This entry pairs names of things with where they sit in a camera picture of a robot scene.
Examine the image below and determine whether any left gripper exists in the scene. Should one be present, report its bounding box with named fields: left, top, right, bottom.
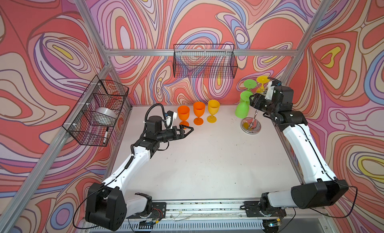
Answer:
left=155, top=126, right=193, bottom=144

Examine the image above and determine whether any orange wine glass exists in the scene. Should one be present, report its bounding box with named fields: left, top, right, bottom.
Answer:
left=193, top=102, right=206, bottom=125
left=178, top=105, right=190, bottom=126

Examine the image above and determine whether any yellow wine glass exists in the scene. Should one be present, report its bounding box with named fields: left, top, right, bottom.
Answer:
left=257, top=75, right=270, bottom=93
left=207, top=100, right=220, bottom=123

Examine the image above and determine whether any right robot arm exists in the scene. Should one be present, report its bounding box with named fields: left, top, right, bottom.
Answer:
left=250, top=85, right=350, bottom=214

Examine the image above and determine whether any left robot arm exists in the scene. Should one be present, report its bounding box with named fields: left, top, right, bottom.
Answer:
left=84, top=103, right=194, bottom=231

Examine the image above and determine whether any left green wine glass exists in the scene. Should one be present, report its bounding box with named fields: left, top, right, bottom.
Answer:
left=235, top=91, right=253, bottom=118

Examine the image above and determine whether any green wine glass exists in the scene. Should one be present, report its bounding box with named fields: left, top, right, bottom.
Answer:
left=235, top=91, right=253, bottom=118
left=244, top=79, right=258, bottom=92

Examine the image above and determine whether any right green wine glass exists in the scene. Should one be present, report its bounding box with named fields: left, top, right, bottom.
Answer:
left=244, top=79, right=258, bottom=92

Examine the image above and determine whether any chrome wine glass rack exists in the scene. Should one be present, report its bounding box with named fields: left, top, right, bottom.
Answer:
left=241, top=92, right=266, bottom=135

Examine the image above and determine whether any black marker pen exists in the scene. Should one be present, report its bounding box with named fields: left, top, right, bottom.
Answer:
left=103, top=127, right=109, bottom=144

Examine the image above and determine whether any silver tape roll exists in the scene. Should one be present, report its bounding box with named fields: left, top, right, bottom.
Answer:
left=93, top=107, right=118, bottom=126

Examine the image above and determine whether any back black wire basket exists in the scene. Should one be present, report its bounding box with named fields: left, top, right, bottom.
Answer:
left=173, top=43, right=238, bottom=79

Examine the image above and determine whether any black wire basket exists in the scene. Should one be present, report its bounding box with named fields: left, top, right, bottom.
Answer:
left=173, top=43, right=238, bottom=79
left=62, top=75, right=129, bottom=147

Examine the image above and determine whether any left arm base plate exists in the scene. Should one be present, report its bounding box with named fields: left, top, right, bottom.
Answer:
left=127, top=202, right=167, bottom=220

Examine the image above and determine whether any left black wire basket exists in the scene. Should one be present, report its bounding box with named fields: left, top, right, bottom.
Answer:
left=62, top=75, right=129, bottom=147

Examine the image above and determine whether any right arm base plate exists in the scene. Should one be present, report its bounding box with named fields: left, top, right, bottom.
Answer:
left=240, top=201, right=287, bottom=218

